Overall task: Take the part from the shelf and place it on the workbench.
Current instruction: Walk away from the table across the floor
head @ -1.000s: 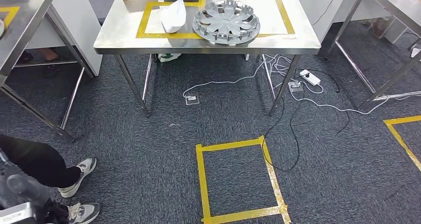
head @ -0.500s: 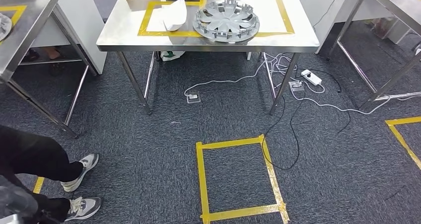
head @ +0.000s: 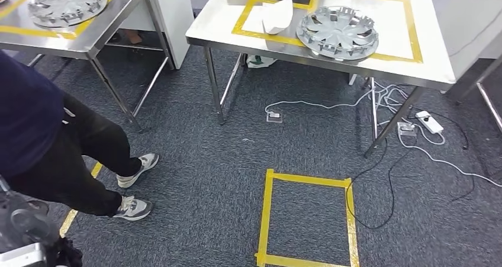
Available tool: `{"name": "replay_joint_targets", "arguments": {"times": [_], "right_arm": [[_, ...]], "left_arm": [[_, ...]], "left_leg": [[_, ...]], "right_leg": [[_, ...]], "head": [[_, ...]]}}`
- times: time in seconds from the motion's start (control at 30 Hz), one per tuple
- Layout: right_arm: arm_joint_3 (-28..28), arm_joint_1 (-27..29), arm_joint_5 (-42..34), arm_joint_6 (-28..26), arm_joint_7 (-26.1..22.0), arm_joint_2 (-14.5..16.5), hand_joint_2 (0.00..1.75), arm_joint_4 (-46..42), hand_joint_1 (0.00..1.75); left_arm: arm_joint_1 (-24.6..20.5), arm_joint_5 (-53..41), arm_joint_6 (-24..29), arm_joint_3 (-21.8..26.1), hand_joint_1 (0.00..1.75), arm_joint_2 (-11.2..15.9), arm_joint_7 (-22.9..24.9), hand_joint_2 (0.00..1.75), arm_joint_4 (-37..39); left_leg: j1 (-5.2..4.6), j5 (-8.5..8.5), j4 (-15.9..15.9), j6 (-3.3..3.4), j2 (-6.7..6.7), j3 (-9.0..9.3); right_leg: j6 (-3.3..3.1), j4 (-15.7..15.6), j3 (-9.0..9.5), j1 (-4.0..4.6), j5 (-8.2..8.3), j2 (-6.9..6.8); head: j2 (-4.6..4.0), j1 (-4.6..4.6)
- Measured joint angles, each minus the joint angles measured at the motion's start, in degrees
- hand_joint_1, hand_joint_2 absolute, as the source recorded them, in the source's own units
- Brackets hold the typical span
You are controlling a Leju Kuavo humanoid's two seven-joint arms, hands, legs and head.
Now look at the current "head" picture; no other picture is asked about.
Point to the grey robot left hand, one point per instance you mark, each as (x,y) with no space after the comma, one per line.
(23,218)

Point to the grey plastic hubcap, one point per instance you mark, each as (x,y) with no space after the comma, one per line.
(337,32)
(66,4)

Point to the steel workbench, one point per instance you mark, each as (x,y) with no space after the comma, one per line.
(219,26)

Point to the white curved plastic part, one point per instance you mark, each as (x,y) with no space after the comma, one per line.
(278,16)

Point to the yellow tape strip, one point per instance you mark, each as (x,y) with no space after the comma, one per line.
(23,32)
(67,222)

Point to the person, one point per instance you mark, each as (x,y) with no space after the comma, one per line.
(39,120)

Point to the steel table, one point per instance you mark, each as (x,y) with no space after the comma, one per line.
(98,37)

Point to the yellow tape square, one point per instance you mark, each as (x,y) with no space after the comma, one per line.
(265,218)

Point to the metal floor socket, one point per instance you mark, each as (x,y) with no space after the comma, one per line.
(274,117)
(407,128)

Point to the white green bag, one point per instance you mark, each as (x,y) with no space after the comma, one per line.
(259,62)

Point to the white power strip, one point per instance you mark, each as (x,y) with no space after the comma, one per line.
(429,122)

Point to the white desk steel legs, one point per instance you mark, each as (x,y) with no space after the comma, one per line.
(462,22)

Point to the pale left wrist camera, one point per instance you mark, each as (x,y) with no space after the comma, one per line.
(21,255)

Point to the black camera bracket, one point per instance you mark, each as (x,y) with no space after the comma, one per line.
(66,253)

